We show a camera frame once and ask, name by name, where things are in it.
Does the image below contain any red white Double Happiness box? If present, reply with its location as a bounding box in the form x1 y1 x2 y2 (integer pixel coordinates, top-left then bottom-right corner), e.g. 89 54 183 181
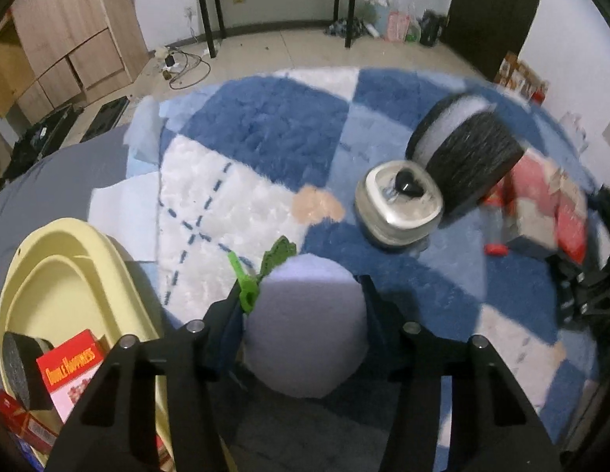
36 329 107 423

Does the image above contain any red cigarette box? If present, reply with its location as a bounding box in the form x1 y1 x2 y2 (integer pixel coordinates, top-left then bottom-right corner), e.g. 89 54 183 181
0 390 57 455

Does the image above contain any black glitter foam disc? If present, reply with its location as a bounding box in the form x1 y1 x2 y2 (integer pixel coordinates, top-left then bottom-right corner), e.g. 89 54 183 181
2 331 54 410

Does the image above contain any black white foam disc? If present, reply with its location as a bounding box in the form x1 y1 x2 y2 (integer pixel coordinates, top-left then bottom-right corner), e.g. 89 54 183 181
405 92 523 219

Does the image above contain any lavender round sponge pad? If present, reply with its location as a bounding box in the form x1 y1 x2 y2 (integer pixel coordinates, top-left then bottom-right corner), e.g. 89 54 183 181
243 254 369 398

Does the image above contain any yellow oval plastic tray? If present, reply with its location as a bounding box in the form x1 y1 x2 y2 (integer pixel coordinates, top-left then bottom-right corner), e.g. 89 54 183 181
0 216 238 472

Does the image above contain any silver tin with black heart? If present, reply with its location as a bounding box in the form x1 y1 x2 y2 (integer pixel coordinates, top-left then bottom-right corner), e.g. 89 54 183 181
354 160 444 249

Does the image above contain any blue white plaid blanket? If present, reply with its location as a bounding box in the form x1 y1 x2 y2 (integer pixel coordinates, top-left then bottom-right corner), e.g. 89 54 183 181
88 68 598 444

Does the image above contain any black tool case on floor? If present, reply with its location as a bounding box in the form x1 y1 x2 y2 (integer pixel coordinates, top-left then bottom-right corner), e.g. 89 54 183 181
0 103 83 191

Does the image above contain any black door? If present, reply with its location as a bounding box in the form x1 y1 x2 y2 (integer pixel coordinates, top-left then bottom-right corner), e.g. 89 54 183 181
441 0 540 80

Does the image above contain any pink bag on floor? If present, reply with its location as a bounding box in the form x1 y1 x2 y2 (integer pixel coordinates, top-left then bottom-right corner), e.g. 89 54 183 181
385 11 411 43

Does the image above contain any wooden cabinet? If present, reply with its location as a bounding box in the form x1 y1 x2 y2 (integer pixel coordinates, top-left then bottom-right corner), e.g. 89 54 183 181
0 0 148 124

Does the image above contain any power strip with cables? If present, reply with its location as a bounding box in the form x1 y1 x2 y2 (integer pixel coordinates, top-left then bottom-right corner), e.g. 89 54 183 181
155 47 212 90

